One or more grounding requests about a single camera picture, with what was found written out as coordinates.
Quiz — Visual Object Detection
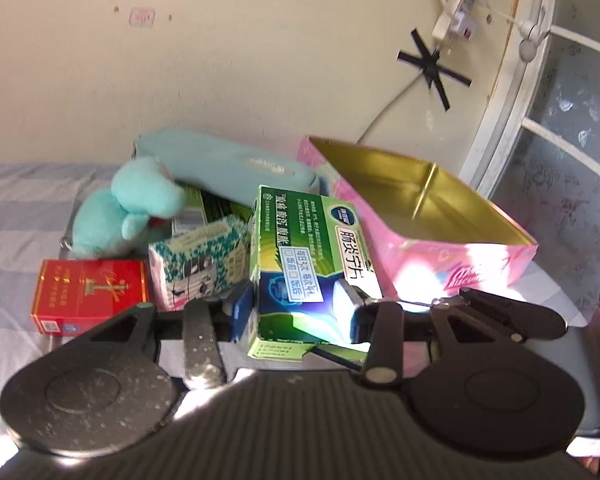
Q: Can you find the patterned window pane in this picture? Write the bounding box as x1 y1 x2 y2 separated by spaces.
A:
490 0 600 256

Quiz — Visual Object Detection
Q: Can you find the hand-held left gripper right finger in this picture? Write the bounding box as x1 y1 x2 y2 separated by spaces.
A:
340 284 481 389

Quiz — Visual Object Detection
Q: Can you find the pink biscuit tin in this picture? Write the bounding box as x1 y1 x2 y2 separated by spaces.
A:
297 135 539 303

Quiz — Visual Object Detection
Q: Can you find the green and white box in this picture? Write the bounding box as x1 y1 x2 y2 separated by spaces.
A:
172 184 254 236

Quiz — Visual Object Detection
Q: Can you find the teal plush bear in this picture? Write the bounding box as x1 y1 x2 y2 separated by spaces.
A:
60 156 187 261

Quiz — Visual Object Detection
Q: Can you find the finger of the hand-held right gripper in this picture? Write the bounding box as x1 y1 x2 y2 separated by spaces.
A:
431 289 569 345

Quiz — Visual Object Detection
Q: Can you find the teal pencil case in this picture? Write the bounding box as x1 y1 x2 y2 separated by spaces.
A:
132 128 319 206

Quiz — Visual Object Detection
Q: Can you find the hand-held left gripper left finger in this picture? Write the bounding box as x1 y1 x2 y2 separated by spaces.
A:
87 281 256 394

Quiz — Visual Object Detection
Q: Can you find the black tape cross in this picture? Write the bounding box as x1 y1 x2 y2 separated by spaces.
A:
397 27 473 111

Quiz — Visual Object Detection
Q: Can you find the floral print tissue pack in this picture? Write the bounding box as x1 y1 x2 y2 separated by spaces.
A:
147 214 254 311

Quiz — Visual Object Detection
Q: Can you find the white power strip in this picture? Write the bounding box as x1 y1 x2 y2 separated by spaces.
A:
431 0 493 47

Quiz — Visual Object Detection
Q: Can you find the white window latch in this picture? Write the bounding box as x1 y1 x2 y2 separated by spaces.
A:
516 4 552 62

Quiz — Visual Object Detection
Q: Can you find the red cigarette box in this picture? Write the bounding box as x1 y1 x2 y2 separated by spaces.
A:
29 258 154 336

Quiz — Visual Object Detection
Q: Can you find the green medicine box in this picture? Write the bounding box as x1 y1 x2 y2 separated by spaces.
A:
246 184 384 362

